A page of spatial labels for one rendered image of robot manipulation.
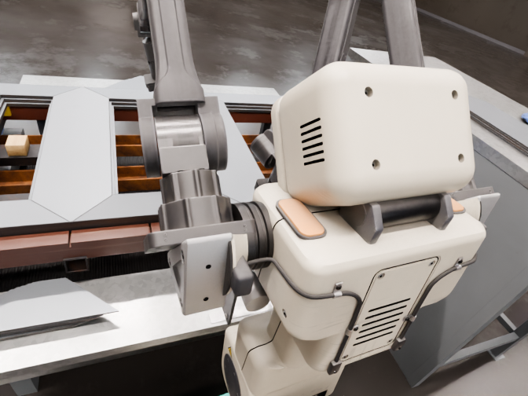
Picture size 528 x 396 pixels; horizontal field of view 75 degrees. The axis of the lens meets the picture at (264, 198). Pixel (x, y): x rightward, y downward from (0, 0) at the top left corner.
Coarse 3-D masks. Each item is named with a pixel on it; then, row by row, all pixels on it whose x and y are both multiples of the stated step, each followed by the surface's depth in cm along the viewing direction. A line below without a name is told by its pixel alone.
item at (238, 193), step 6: (246, 186) 103; (252, 186) 104; (222, 192) 99; (228, 192) 99; (234, 192) 100; (240, 192) 101; (246, 192) 101; (252, 192) 102; (234, 198) 98; (240, 198) 99; (246, 198) 99
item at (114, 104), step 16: (0, 96) 115; (16, 96) 118; (32, 96) 119; (0, 112) 112; (48, 112) 117; (112, 112) 125; (112, 128) 118; (112, 144) 109; (112, 160) 102; (112, 176) 97; (112, 192) 92; (48, 224) 79; (64, 224) 80; (80, 224) 82; (96, 224) 83; (112, 224) 85; (128, 224) 86
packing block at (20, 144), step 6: (12, 138) 105; (18, 138) 105; (24, 138) 106; (6, 144) 102; (12, 144) 103; (18, 144) 103; (24, 144) 104; (6, 150) 103; (12, 150) 103; (18, 150) 104; (24, 150) 105
